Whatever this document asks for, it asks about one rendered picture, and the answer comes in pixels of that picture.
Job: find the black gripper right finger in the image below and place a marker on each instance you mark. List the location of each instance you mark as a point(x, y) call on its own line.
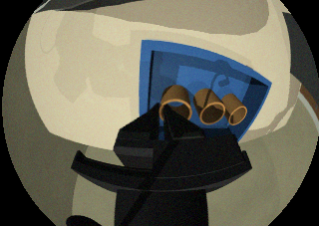
point(175, 126)

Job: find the blue open-top crate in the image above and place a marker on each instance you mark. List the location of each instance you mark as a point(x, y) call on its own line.
point(194, 69)

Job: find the bronze bushing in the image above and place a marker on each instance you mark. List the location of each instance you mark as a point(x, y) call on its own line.
point(176, 93)
point(235, 110)
point(204, 101)

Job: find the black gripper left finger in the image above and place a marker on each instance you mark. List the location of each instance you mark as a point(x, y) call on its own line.
point(145, 126)

